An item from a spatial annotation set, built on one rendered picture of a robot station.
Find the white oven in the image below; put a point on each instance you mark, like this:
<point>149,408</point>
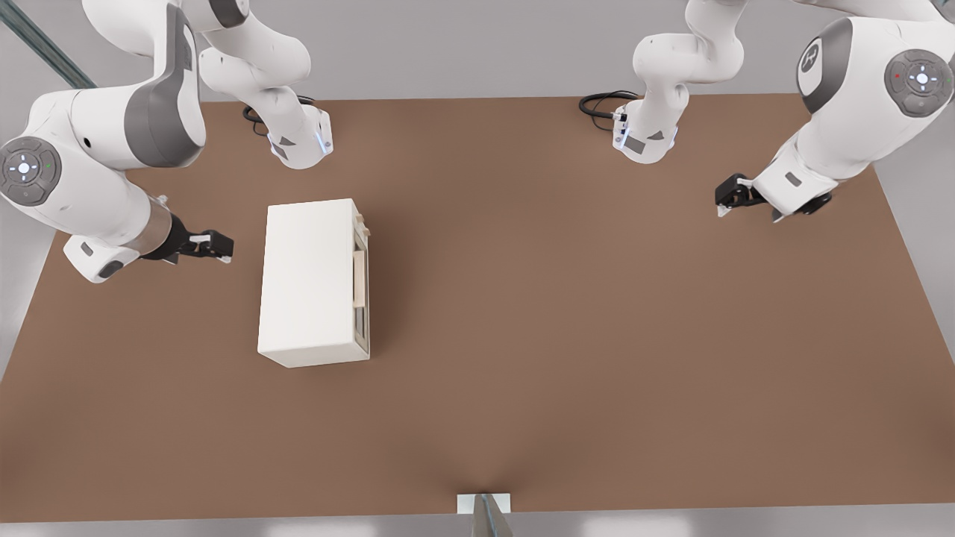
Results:
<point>310,280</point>

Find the oven door with window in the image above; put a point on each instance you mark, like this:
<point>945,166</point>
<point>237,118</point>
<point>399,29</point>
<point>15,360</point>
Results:
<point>361,317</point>

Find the silver frame post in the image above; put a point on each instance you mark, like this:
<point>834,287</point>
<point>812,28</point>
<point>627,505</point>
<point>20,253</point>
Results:
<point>45,45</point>
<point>485,514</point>

